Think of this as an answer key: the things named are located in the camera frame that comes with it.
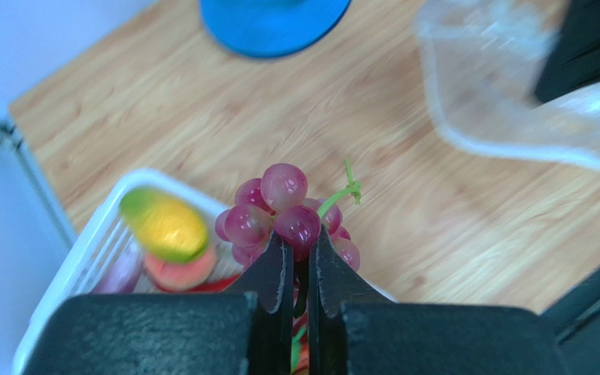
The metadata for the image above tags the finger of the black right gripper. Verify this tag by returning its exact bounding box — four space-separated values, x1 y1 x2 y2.
533 0 600 103

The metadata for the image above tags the white plastic basket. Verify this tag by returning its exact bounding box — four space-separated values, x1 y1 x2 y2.
12 167 397 375

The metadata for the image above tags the red toy grape bunch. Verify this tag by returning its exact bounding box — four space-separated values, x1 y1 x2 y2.
214 159 362 271

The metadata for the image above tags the purple toy eggplant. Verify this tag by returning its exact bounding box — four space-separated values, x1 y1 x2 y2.
91 243 144 295

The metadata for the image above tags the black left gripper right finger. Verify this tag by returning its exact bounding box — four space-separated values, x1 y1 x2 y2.
308 231 567 374

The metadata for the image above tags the blue bucket hat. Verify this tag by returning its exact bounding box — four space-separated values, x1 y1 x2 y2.
199 0 351 59

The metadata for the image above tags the pink toy peach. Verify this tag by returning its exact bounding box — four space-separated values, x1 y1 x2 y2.
144 245 219 292

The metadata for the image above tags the clear dotted zip top bag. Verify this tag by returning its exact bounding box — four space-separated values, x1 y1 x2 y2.
414 1 600 172

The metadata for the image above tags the yellow green toy mango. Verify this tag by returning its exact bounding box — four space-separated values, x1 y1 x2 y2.
119 187 210 263

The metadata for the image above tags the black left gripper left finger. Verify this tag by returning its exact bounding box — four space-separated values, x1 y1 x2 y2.
24 234 294 374

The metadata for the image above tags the aluminium frame rail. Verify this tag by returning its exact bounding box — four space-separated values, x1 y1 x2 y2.
0 117 77 251

